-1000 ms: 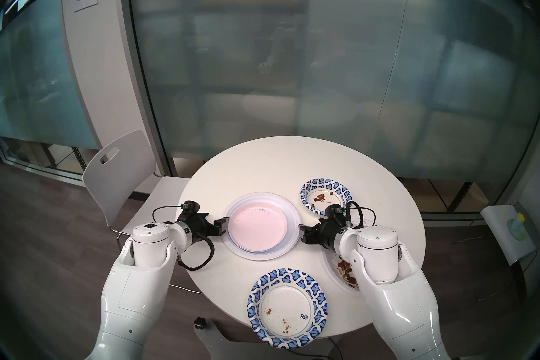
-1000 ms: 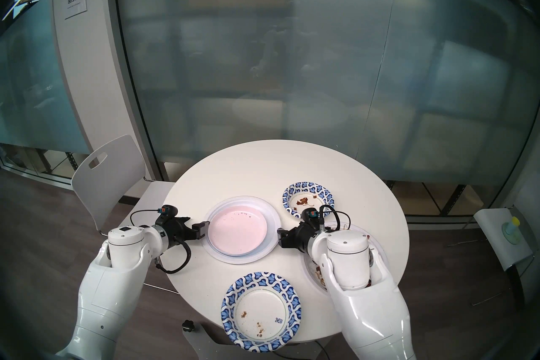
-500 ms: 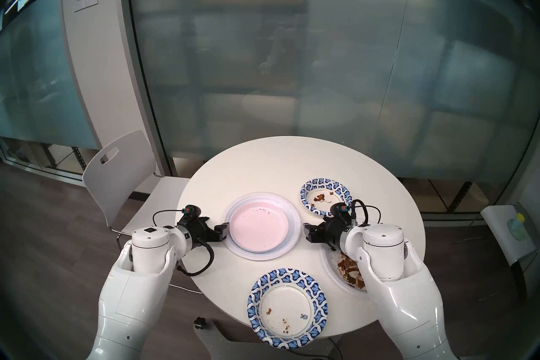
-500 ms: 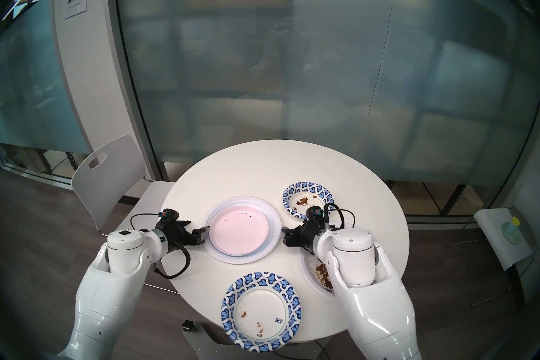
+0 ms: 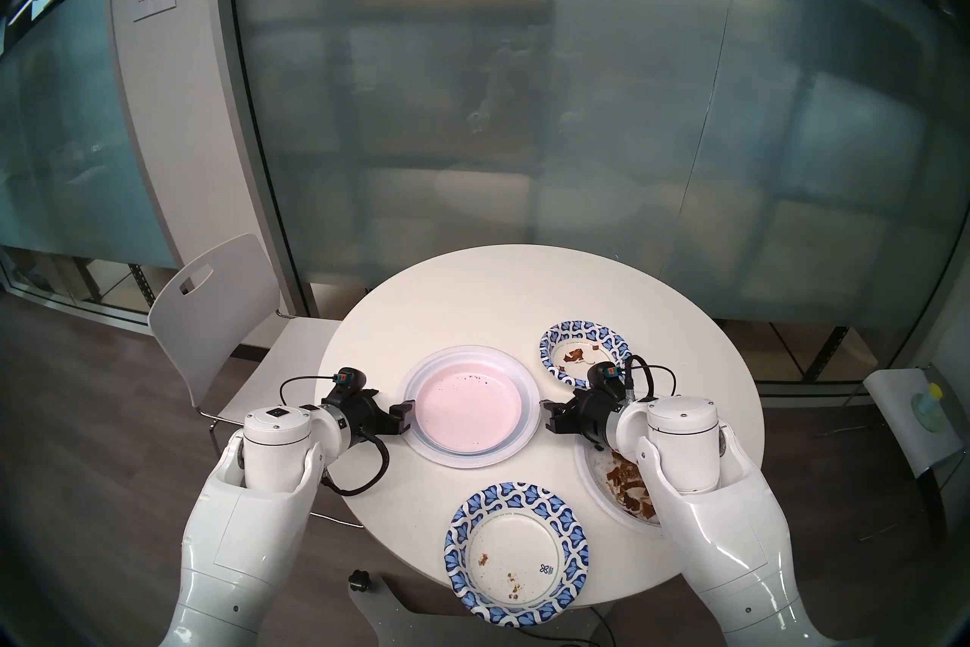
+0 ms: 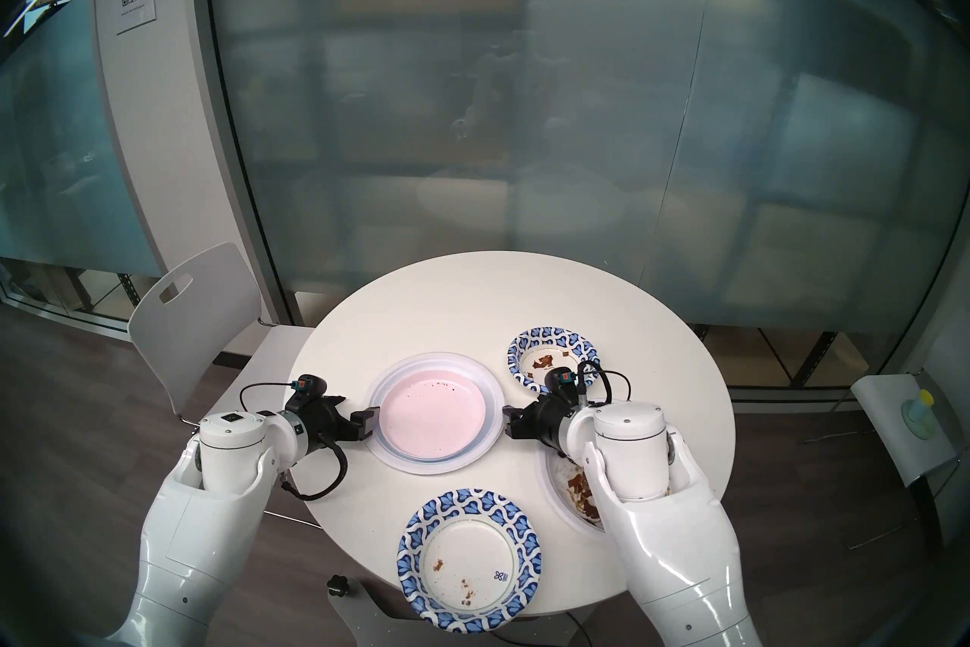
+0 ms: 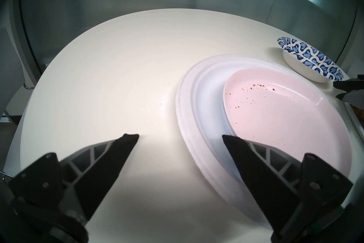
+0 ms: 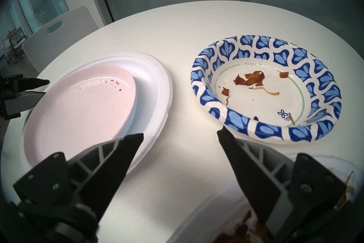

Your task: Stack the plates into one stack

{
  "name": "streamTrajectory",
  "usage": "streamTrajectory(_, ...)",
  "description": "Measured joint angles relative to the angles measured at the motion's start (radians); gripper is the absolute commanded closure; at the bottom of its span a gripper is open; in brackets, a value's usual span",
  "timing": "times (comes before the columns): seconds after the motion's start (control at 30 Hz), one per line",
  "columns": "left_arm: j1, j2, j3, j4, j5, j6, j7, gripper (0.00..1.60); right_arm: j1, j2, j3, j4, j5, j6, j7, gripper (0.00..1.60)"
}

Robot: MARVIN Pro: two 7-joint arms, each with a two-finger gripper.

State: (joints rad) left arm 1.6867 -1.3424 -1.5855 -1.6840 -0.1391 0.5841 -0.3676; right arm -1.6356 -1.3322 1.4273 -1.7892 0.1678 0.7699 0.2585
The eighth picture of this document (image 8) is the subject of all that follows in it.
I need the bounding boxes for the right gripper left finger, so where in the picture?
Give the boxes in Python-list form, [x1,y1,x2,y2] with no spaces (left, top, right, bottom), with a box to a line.
[13,133,144,243]

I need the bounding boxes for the white paper plate with leftovers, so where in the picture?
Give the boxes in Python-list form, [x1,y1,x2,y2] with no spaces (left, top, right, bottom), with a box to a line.
[170,155,364,243]

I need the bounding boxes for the pink plate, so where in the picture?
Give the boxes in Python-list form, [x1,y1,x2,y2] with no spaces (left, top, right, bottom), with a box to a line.
[24,65,137,172]

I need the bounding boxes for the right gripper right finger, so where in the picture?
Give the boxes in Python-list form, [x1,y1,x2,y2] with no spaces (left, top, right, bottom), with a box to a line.
[217,126,347,243]

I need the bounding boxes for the small blue patterned paper bowl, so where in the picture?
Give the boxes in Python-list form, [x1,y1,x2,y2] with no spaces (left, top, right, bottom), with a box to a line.
[191,35,342,145]

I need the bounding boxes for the white chair with handle hole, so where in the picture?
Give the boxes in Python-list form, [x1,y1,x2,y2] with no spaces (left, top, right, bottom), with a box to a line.
[22,6,99,74]

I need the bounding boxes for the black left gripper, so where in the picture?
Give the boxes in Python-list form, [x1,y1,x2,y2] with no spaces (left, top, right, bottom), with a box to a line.
[0,74,51,121]

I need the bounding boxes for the plain white paper plate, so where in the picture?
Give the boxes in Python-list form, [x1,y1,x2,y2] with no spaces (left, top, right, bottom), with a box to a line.
[24,51,173,175]

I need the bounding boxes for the few brown food scraps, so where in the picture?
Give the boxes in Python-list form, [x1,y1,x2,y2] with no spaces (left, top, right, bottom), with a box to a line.
[221,70,289,104]

